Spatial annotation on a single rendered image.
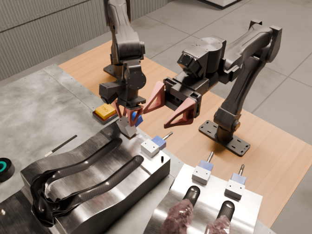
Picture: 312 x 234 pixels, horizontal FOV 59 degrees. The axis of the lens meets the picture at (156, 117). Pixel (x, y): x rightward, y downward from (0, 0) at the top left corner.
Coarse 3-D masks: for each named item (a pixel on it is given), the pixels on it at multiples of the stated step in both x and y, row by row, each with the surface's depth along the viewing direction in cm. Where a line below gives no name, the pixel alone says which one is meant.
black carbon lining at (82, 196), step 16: (112, 144) 94; (96, 160) 89; (48, 176) 80; (64, 176) 80; (112, 176) 85; (32, 192) 76; (80, 192) 77; (96, 192) 79; (32, 208) 75; (48, 208) 78; (64, 208) 75; (48, 224) 74
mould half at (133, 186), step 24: (96, 144) 93; (48, 168) 81; (96, 168) 87; (144, 168) 86; (168, 168) 92; (24, 192) 83; (48, 192) 75; (72, 192) 76; (120, 192) 81; (144, 192) 88; (0, 216) 78; (24, 216) 78; (72, 216) 70; (96, 216) 73; (120, 216) 84
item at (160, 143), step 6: (156, 138) 93; (162, 138) 94; (144, 144) 89; (150, 144) 89; (156, 144) 91; (162, 144) 91; (144, 150) 89; (150, 150) 87; (156, 150) 89; (150, 156) 89
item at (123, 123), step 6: (132, 114) 96; (120, 120) 94; (126, 120) 92; (132, 120) 94; (138, 120) 94; (120, 126) 93; (126, 126) 91; (132, 126) 93; (126, 132) 93; (132, 132) 94
